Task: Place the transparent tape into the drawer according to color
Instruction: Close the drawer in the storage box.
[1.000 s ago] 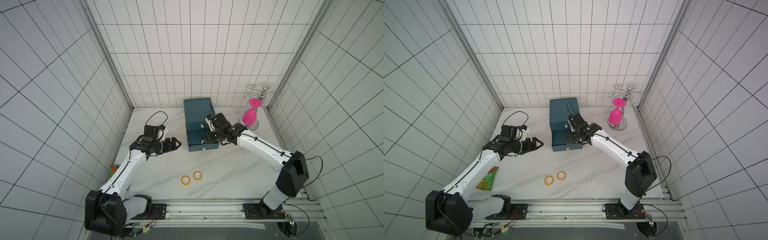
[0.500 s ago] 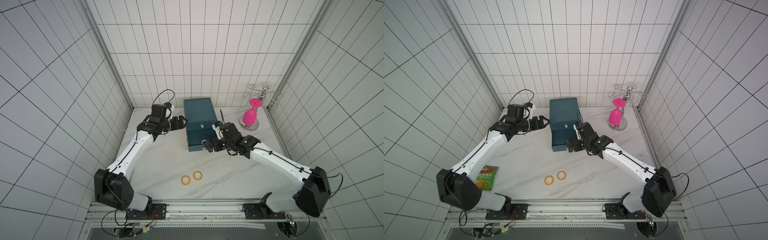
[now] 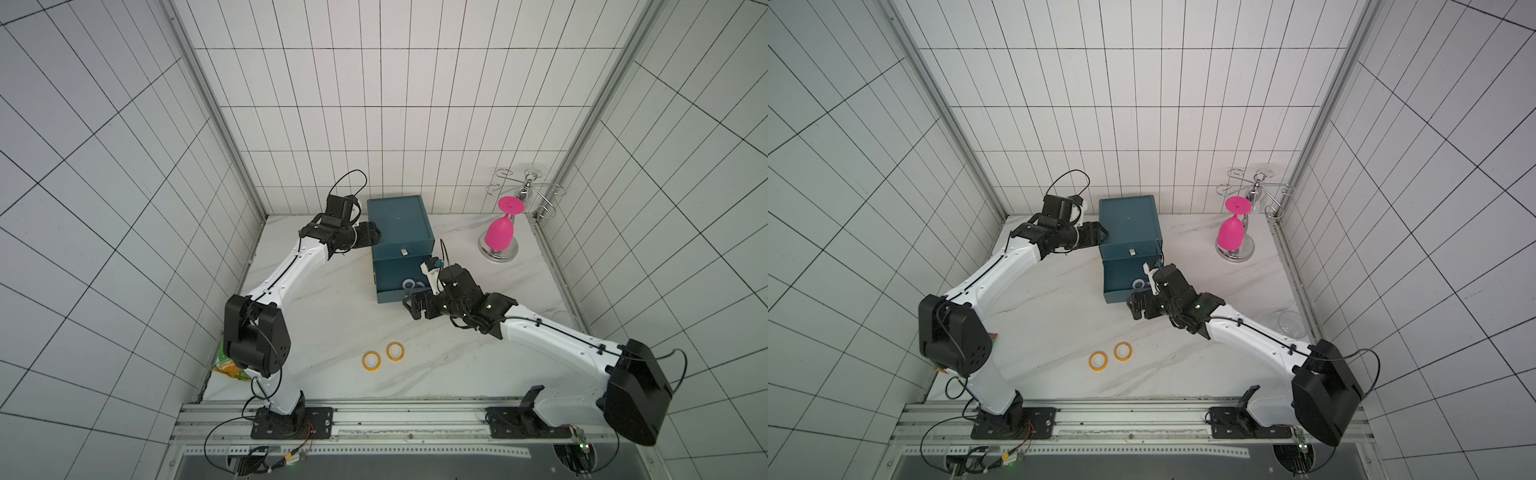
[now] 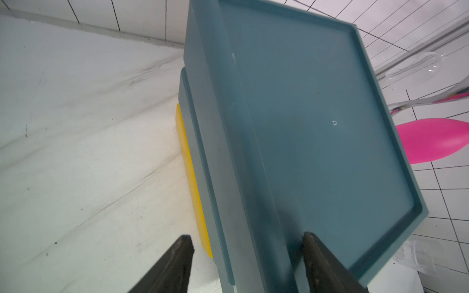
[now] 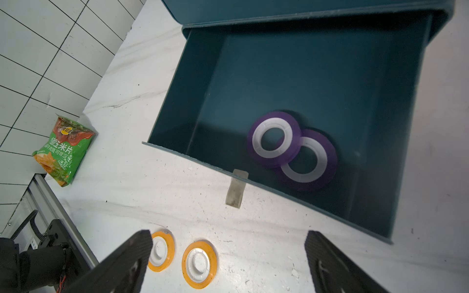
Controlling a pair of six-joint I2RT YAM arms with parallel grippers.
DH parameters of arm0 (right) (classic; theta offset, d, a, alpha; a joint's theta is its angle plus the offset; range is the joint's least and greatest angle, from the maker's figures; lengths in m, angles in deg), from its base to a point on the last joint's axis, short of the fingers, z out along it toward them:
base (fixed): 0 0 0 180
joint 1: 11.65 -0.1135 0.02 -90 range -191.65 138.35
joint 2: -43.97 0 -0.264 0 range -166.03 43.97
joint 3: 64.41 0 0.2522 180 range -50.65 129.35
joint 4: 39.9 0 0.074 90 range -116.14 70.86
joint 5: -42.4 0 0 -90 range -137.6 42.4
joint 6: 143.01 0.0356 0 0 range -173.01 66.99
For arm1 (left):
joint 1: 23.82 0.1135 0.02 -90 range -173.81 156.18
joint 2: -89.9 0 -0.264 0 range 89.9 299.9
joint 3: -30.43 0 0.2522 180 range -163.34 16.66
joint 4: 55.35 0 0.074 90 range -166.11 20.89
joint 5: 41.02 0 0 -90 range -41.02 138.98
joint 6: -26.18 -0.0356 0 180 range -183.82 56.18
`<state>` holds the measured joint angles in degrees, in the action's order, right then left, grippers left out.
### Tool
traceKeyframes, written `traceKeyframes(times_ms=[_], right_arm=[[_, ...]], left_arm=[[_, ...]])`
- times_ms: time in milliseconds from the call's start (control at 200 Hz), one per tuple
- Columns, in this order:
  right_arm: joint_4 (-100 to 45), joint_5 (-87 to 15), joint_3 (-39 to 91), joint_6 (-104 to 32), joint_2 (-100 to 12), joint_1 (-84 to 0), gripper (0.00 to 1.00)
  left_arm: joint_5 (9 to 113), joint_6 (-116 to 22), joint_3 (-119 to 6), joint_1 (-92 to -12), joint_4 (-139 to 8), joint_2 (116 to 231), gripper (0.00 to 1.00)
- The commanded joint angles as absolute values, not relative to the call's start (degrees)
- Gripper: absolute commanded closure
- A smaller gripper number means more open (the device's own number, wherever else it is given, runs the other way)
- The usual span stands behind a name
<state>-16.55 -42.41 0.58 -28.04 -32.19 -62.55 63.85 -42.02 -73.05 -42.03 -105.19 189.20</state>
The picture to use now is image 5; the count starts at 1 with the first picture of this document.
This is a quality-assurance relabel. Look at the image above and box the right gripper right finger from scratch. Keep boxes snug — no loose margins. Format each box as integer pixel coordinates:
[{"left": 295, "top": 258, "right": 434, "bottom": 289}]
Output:
[{"left": 304, "top": 231, "right": 387, "bottom": 293}]

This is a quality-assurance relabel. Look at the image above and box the purple tape roll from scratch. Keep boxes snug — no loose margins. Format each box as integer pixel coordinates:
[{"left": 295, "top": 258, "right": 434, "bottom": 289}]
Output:
[
  {"left": 273, "top": 128, "right": 338, "bottom": 192},
  {"left": 247, "top": 111, "right": 302, "bottom": 168}
]

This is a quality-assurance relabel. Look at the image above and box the teal drawer cabinet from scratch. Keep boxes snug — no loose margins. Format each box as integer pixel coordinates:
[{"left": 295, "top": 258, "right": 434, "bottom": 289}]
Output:
[{"left": 162, "top": 0, "right": 455, "bottom": 40}]

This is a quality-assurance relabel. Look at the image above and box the left yellow tape roll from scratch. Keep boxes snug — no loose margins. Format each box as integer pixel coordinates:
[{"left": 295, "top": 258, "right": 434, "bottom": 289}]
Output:
[{"left": 148, "top": 230, "right": 175, "bottom": 272}]

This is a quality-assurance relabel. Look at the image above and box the green snack bag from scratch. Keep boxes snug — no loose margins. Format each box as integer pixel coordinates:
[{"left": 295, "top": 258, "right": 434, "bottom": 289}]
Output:
[{"left": 32, "top": 116, "right": 95, "bottom": 187}]

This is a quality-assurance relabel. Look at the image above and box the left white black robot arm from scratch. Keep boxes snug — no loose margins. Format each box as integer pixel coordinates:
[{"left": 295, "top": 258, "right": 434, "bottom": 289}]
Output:
[{"left": 1, "top": 217, "right": 80, "bottom": 293}]

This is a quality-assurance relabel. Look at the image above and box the yellow tape roll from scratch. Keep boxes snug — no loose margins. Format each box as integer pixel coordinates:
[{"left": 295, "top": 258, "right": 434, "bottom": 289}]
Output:
[
  {"left": 148, "top": 230, "right": 175, "bottom": 272},
  {"left": 181, "top": 240, "right": 218, "bottom": 289}
]

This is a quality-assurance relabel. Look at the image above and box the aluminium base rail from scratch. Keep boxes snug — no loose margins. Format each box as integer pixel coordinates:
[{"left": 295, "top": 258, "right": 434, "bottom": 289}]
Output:
[{"left": 1, "top": 173, "right": 99, "bottom": 270}]

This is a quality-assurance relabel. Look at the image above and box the teal drawer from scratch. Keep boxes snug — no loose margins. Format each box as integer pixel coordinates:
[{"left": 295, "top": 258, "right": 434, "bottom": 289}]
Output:
[{"left": 148, "top": 10, "right": 452, "bottom": 242}]

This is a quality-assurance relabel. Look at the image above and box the right yellow tape roll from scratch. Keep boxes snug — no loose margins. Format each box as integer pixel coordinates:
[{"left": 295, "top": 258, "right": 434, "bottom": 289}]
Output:
[{"left": 181, "top": 240, "right": 218, "bottom": 289}]

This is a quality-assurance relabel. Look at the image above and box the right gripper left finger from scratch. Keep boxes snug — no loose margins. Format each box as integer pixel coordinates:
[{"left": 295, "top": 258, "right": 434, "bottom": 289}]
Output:
[{"left": 64, "top": 230, "right": 153, "bottom": 293}]

